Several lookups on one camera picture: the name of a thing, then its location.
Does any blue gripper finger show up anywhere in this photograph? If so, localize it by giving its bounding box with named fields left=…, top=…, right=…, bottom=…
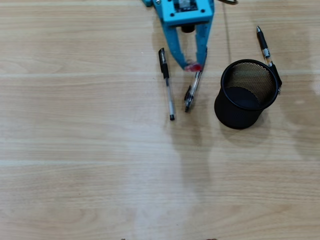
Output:
left=163, top=23, right=189, bottom=72
left=194, top=21, right=211, bottom=67

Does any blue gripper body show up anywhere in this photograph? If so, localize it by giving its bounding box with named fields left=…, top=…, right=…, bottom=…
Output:
left=152, top=0, right=166, bottom=22

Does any red retractable pen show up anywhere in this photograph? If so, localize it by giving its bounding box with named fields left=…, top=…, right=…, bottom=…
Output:
left=184, top=63, right=203, bottom=73

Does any black capped clear gel pen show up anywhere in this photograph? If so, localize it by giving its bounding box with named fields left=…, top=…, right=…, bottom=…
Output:
left=158, top=47, right=176, bottom=122

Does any grey grip clear retractable pen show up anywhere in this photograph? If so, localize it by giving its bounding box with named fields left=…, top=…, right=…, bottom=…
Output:
left=184, top=47, right=208, bottom=113

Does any black retractable pen with label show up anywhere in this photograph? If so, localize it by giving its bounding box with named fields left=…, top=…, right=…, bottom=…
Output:
left=255, top=25, right=283, bottom=94

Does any black mesh pen holder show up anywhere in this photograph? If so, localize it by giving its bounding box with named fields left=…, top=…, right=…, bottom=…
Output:
left=213, top=58, right=280, bottom=130

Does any blue wrist camera module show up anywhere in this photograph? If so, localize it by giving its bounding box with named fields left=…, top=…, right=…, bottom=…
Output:
left=161, top=0, right=215, bottom=34

